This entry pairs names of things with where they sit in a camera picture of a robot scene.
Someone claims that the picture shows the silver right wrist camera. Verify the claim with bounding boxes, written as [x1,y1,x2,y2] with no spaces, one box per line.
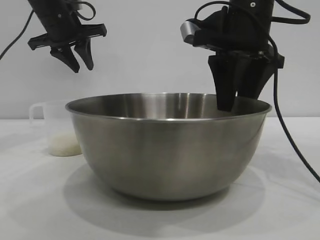
[179,6,232,52]

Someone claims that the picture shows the black right camera cable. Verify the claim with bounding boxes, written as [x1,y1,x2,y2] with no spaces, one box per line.
[194,0,232,22]

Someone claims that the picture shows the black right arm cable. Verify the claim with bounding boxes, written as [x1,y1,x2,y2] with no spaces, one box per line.
[268,0,320,183]

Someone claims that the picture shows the black left camera cable loop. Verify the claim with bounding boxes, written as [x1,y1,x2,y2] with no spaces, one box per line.
[72,0,97,21]

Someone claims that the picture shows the white rice grains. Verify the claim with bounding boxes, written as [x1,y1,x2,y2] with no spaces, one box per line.
[49,133,83,157]

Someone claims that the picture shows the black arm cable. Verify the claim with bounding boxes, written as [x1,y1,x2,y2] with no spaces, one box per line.
[268,0,320,183]
[0,9,34,60]

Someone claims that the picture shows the stainless steel mixing bowl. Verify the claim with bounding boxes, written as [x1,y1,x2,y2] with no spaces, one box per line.
[64,92,273,202]

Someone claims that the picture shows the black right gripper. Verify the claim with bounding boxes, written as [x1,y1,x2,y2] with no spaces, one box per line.
[208,0,286,113]

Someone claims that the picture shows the translucent plastic measuring cup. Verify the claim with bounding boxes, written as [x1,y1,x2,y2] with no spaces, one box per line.
[28,99,84,158]

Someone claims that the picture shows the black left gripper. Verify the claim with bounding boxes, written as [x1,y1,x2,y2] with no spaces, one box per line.
[27,0,108,74]

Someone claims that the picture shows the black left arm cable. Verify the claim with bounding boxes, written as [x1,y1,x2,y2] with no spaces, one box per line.
[0,9,34,60]

